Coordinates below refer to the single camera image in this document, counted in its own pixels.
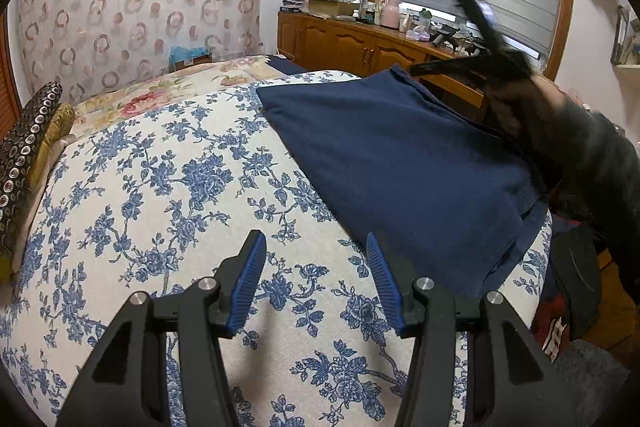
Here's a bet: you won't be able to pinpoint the gold pillow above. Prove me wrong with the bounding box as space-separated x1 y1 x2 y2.
27 103 77 188

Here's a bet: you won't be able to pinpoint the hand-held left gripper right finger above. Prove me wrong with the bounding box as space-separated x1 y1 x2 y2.
366 233 571 427

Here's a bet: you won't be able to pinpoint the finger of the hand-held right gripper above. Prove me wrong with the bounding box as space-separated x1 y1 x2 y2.
410 56 493 78
447 0 506 55

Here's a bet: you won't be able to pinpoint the person's right forearm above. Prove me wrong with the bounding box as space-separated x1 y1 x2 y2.
520 77 640 303

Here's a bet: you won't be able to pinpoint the red printed cloth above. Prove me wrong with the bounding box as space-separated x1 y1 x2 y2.
532 294 571 360

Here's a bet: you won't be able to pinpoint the grey cloth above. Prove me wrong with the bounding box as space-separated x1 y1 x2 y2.
547 339 633 427

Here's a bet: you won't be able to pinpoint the wall shelf with frames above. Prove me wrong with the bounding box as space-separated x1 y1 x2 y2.
610 6 640 68

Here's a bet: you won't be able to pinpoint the cardboard box with blue cloth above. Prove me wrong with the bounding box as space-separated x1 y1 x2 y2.
169 44 213 72

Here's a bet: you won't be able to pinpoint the navy bed sheet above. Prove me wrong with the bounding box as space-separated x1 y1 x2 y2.
267 56 306 76

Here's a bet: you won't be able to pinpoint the black bag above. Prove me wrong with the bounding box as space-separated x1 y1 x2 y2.
549 224 603 340

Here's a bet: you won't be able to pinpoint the blue floral quilt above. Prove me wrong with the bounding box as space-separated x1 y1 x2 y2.
0 71 553 427

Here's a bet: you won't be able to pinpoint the pink floral bedsheet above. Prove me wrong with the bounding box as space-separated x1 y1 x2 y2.
72 54 291 130

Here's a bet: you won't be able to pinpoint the navy pants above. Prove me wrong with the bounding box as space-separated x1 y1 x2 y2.
256 64 553 298

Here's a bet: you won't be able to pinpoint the wooden cabinet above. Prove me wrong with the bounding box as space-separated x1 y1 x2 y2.
276 9 493 122

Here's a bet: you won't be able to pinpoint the dark circle patterned pillow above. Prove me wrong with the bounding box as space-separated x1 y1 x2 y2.
0 81 65 258

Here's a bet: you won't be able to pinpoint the pink kettle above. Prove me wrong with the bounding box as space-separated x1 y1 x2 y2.
380 0 401 28

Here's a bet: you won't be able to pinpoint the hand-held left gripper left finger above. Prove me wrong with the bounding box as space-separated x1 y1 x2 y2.
57 229 268 427

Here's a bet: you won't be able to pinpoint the flat cardboard box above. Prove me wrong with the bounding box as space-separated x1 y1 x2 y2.
306 0 356 18

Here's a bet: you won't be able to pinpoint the brown louvered wardrobe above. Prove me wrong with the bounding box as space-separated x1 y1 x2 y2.
0 14 23 142

